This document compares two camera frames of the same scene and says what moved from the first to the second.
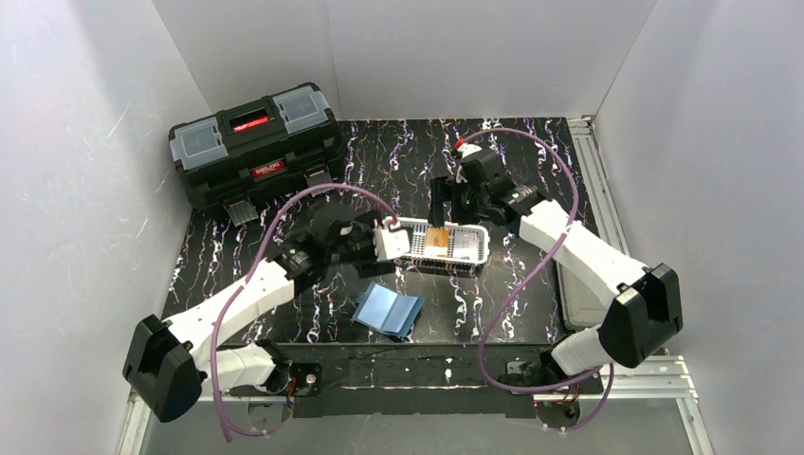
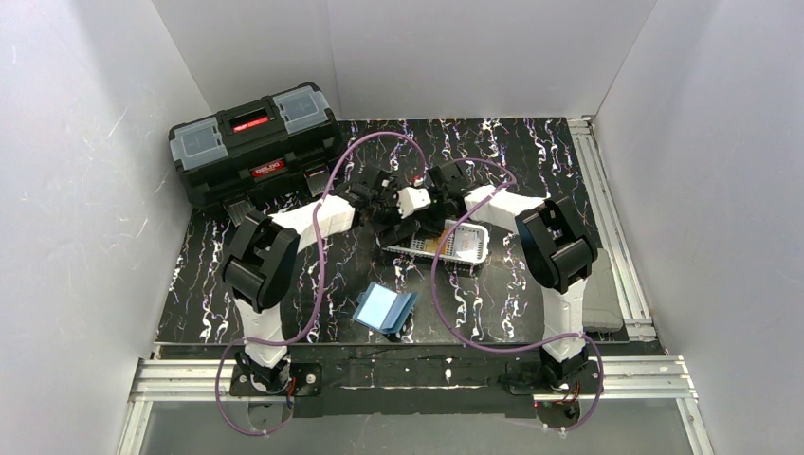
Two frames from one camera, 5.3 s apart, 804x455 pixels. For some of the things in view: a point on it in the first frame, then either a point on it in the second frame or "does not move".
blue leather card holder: [386, 311] does not move
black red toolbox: [260, 153] does not move
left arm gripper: [362, 244] -> [390, 222]
